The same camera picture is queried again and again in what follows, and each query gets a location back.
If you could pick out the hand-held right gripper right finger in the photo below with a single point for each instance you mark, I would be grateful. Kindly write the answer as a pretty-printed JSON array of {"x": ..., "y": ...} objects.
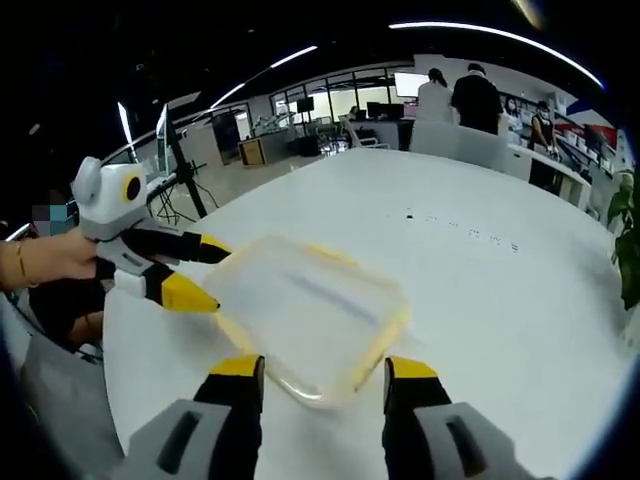
[{"x": 430, "y": 435}]

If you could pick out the small black monitor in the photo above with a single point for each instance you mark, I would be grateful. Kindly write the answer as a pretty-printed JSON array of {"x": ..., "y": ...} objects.
[{"x": 305, "y": 104}]

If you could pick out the monitor on tripod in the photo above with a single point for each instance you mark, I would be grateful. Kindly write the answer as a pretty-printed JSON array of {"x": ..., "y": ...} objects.
[{"x": 162, "y": 140}]

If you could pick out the wall display screen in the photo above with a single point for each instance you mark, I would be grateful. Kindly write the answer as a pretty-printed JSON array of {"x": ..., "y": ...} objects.
[{"x": 407, "y": 85}]

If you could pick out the wooden cabinet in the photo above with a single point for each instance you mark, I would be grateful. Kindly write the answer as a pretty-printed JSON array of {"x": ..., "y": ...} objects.
[{"x": 251, "y": 151}]

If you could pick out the white counter desk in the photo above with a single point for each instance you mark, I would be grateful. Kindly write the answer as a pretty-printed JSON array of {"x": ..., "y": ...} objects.
[{"x": 555, "y": 175}]

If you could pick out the green potted plant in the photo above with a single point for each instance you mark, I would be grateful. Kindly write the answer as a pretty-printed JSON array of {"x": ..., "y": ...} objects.
[{"x": 627, "y": 250}]

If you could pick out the grey chair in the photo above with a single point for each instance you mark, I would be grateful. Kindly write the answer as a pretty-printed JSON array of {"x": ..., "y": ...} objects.
[
  {"x": 65, "y": 400},
  {"x": 457, "y": 142}
]

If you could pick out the black tripod stand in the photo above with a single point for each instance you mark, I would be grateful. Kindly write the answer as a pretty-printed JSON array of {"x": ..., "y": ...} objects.
[{"x": 187, "y": 170}]

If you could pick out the person's left hand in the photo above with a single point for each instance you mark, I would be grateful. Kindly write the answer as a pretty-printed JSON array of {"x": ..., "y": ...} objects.
[{"x": 60, "y": 260}]

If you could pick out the ceiling light strip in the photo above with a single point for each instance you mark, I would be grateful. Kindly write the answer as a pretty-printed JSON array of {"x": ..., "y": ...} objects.
[
  {"x": 295, "y": 56},
  {"x": 124, "y": 122},
  {"x": 500, "y": 40},
  {"x": 227, "y": 95}
]

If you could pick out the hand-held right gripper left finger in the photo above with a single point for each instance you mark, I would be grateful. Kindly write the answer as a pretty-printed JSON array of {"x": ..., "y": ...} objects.
[{"x": 210, "y": 430}]

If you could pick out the white office chair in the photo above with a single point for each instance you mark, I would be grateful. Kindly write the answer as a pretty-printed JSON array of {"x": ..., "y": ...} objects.
[{"x": 362, "y": 132}]

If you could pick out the clear container with yellow buckles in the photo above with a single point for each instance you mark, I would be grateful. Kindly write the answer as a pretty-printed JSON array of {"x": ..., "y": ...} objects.
[{"x": 310, "y": 310}]

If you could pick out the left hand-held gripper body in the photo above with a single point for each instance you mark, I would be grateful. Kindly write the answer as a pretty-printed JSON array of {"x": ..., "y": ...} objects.
[{"x": 112, "y": 200}]

